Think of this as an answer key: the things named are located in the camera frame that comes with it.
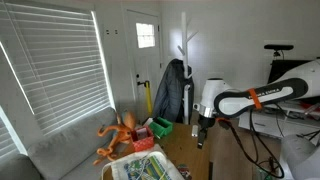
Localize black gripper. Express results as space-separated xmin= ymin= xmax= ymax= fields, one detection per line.
xmin=197 ymin=115 xmax=217 ymax=150

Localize red plastic basket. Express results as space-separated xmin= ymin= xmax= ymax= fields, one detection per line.
xmin=130 ymin=125 xmax=155 ymax=153

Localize green plastic basket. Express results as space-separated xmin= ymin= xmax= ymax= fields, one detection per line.
xmin=148 ymin=116 xmax=174 ymax=139

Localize white cylinder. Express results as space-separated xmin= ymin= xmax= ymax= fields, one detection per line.
xmin=191 ymin=124 xmax=200 ymax=138

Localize wooden table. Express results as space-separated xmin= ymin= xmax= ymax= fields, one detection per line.
xmin=103 ymin=121 xmax=213 ymax=180

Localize small colourful toy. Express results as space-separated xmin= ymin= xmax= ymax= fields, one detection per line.
xmin=176 ymin=163 xmax=193 ymax=180

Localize dark puffer jacket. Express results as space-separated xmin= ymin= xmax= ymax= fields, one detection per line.
xmin=152 ymin=58 xmax=195 ymax=124

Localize white desk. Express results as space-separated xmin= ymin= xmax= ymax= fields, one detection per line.
xmin=238 ymin=101 xmax=320 ymax=139

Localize orange octopus plush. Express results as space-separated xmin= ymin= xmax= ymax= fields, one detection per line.
xmin=92 ymin=109 xmax=138 ymax=167

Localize white coat rack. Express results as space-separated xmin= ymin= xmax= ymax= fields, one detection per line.
xmin=176 ymin=11 xmax=200 ymax=126

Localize white door with window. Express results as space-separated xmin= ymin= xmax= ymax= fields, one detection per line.
xmin=124 ymin=8 xmax=163 ymax=123

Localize black monitor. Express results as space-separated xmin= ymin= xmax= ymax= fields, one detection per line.
xmin=267 ymin=59 xmax=314 ymax=85

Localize grey sofa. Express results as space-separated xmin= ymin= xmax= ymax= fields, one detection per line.
xmin=0 ymin=106 xmax=118 ymax=180

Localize wide white window blinds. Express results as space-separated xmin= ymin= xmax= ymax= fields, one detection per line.
xmin=0 ymin=1 xmax=114 ymax=138

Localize narrow white window blinds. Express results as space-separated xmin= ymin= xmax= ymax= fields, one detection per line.
xmin=0 ymin=106 xmax=19 ymax=159

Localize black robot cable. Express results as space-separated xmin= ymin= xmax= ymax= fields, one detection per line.
xmin=216 ymin=117 xmax=286 ymax=179

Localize orange arm strap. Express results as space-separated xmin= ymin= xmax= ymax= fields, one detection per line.
xmin=248 ymin=88 xmax=263 ymax=110

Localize black bar camera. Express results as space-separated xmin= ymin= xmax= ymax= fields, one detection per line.
xmin=263 ymin=43 xmax=295 ymax=58

